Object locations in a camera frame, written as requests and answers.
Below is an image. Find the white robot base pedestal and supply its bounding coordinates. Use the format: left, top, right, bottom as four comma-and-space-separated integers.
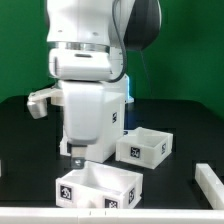
124, 75, 134, 103

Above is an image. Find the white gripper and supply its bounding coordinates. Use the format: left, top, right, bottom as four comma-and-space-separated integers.
60, 81, 105, 168

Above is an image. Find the white drawer cabinet box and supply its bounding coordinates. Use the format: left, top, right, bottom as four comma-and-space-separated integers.
60, 88, 125, 163

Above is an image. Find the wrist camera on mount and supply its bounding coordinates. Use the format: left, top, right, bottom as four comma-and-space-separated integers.
27, 87, 64, 119

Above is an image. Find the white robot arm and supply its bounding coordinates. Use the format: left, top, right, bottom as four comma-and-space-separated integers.
46, 0, 162, 169

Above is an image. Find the white drawer without knob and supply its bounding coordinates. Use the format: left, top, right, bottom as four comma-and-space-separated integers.
115, 127, 173, 169

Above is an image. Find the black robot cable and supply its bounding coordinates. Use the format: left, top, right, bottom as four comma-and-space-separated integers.
111, 0, 128, 84

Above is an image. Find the white right fence rail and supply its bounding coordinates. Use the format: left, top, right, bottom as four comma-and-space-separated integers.
195, 163, 224, 210

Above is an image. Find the white drawer with knob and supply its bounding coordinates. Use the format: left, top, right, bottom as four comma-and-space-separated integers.
56, 161, 143, 209

